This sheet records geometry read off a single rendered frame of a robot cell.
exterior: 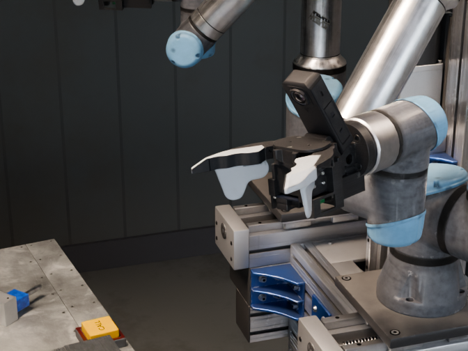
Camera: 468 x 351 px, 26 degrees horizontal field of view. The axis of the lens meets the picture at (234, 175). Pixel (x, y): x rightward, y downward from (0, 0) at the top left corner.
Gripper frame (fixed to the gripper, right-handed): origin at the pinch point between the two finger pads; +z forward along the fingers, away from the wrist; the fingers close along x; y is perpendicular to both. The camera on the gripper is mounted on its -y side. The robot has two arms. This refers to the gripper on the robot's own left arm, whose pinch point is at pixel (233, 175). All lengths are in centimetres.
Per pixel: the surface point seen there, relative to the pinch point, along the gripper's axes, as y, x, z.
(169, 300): 119, 202, -142
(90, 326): 52, 80, -29
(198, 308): 121, 190, -146
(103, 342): 48, 65, -22
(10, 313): 51, 97, -21
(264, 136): 71, 205, -201
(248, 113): 60, 207, -195
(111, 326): 52, 77, -32
